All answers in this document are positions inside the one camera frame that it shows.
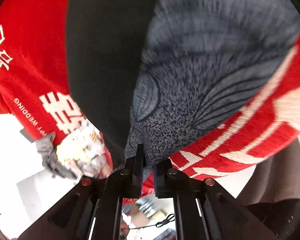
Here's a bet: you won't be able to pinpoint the red bedspread with white lettering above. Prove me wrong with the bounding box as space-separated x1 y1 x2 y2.
0 0 300 195

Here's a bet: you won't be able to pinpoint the black cable on floor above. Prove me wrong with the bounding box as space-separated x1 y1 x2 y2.
128 213 176 230

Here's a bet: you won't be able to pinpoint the grey crumpled cloth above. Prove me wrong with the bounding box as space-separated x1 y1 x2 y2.
36 132 78 180

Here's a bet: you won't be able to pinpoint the black pants with patterned lining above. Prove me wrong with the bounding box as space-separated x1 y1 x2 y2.
66 0 300 168

